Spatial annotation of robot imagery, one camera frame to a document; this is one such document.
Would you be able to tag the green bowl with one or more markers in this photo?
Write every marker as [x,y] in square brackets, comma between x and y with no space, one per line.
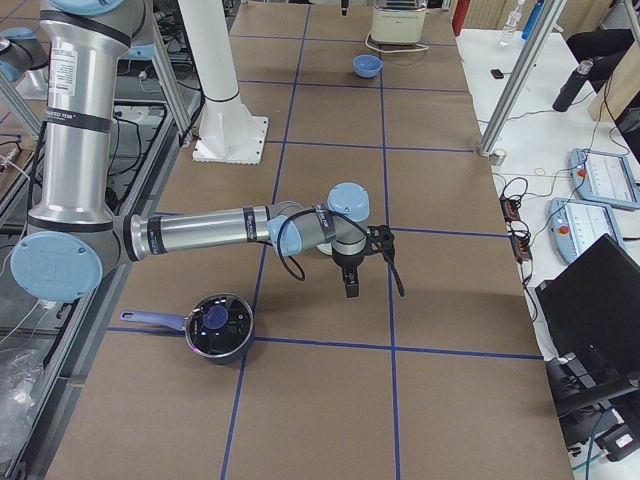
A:
[325,248]

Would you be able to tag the blue bowl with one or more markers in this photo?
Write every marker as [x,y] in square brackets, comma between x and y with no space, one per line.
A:
[367,66]

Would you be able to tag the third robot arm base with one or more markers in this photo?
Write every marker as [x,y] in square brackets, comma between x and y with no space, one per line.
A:
[21,51]

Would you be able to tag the cream toaster appliance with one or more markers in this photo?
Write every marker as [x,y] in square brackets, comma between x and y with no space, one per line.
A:
[398,22]

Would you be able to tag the purple saucepan with glass lid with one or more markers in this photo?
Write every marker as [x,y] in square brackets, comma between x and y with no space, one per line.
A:
[219,328]

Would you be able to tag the clear plastic water bottle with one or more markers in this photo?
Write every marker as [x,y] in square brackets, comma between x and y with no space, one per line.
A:
[511,24]

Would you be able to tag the orange black power adapter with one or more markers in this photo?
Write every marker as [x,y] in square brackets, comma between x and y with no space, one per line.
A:
[518,230]

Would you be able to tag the lower teach pendant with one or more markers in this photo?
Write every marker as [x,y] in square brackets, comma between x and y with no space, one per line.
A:
[577,224]

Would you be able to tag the teach pendant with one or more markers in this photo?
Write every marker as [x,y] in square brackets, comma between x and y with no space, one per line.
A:
[604,177]
[577,224]

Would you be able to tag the black laptop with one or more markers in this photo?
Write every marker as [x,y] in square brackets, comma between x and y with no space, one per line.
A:
[593,306]

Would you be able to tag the black water bottle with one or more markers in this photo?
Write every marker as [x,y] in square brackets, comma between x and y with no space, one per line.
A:
[571,88]

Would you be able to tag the black monitor stand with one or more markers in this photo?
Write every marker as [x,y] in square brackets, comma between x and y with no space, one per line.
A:
[579,398]

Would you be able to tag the upper teach pendant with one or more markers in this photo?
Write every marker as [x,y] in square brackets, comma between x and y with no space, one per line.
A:
[604,177]

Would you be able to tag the white pedestal column base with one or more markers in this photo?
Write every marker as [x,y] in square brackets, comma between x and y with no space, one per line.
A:
[228,132]

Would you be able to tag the aluminium frame post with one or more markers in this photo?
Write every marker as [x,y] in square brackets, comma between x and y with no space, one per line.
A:
[524,65]

